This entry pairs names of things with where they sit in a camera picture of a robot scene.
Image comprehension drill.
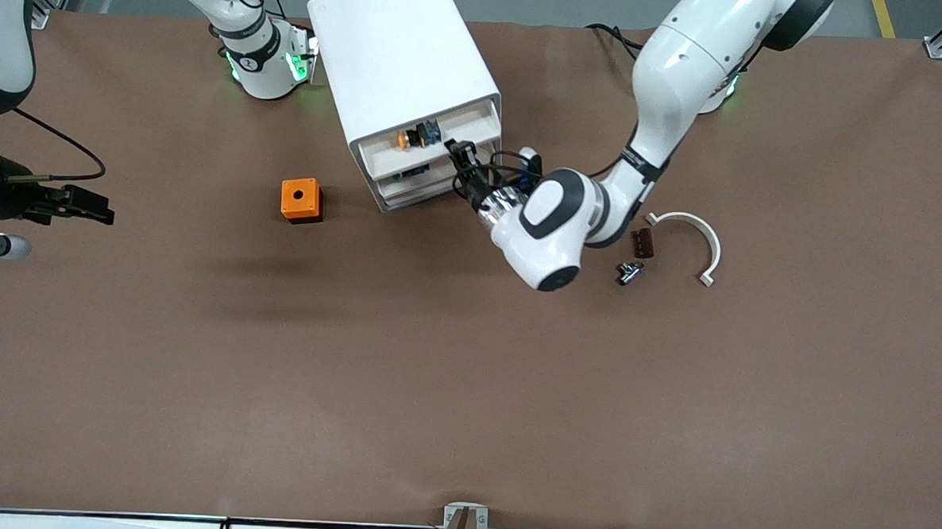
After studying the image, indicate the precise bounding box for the white drawer with yellow button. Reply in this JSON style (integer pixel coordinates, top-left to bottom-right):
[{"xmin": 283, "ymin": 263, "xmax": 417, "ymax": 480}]
[{"xmin": 355, "ymin": 91, "xmax": 504, "ymax": 188}]

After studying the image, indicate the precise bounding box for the yellow mushroom push button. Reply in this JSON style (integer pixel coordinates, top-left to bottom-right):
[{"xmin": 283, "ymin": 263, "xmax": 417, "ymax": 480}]
[{"xmin": 397, "ymin": 118, "xmax": 445, "ymax": 152}]

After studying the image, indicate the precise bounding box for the white drawer with green button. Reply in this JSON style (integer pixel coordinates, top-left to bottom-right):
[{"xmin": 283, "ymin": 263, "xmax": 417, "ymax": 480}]
[{"xmin": 375, "ymin": 164, "xmax": 468, "ymax": 203}]

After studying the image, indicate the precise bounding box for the white drawer cabinet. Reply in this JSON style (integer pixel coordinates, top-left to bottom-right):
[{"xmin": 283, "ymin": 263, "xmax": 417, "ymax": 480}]
[{"xmin": 297, "ymin": 0, "xmax": 512, "ymax": 219}]

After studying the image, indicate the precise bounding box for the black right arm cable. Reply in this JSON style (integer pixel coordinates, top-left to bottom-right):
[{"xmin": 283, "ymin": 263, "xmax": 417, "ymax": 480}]
[{"xmin": 10, "ymin": 107, "xmax": 110, "ymax": 184}]

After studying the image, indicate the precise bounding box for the orange button enclosure box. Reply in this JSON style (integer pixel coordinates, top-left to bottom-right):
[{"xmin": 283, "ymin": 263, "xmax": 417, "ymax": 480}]
[{"xmin": 280, "ymin": 177, "xmax": 325, "ymax": 226}]

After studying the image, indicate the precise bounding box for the black left base cable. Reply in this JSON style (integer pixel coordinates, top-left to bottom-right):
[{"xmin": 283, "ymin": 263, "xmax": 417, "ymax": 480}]
[{"xmin": 583, "ymin": 22, "xmax": 649, "ymax": 62}]

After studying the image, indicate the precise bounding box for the white curved plastic bracket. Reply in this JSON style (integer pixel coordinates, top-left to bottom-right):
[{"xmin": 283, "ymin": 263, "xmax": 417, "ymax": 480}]
[{"xmin": 643, "ymin": 210, "xmax": 724, "ymax": 289}]

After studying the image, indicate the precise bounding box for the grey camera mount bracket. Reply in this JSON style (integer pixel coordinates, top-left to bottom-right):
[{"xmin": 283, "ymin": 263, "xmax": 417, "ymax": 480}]
[{"xmin": 438, "ymin": 502, "xmax": 491, "ymax": 529}]

